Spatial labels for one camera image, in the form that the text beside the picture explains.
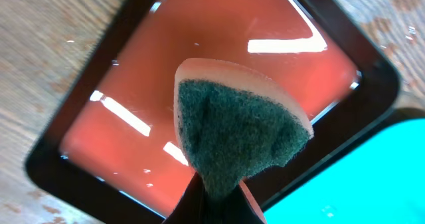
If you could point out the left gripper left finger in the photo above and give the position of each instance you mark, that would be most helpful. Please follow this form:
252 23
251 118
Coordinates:
190 208

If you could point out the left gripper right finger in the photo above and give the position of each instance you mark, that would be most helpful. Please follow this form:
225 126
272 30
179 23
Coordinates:
243 208

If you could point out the red and black tray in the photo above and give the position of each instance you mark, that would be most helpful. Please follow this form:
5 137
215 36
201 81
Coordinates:
111 149

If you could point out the blue plastic tray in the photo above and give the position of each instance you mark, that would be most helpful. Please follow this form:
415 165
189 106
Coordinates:
380 182

